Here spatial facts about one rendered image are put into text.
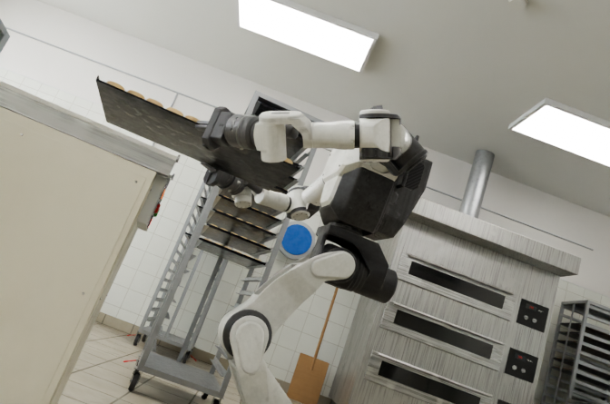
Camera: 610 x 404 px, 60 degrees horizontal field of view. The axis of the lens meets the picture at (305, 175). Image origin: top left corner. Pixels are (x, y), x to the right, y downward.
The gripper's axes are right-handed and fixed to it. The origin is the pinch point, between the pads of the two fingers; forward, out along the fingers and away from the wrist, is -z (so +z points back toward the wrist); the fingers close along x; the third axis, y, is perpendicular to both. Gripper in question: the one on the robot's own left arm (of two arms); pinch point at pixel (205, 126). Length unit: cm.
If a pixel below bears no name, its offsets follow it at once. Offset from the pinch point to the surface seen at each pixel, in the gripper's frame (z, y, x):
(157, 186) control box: -10.0, -2.4, -19.0
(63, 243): -16.8, 11.5, -42.3
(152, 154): -10.3, 3.6, -12.1
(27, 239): -23, 17, -44
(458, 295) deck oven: -14, -371, 37
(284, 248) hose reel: -193, -359, 34
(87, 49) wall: -440, -211, 168
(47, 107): -30.9, 24.4, -11.5
